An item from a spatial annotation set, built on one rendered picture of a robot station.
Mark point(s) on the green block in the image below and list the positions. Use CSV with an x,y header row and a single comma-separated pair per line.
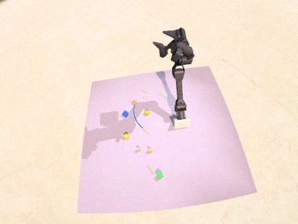
x,y
159,175

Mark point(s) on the blue cube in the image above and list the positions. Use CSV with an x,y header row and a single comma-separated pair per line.
x,y
125,114

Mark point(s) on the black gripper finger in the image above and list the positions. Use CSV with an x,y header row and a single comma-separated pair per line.
x,y
172,33
159,46

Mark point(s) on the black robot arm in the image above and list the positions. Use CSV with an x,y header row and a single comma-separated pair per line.
x,y
181,59

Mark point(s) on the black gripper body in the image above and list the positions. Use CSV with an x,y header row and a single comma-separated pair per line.
x,y
172,45

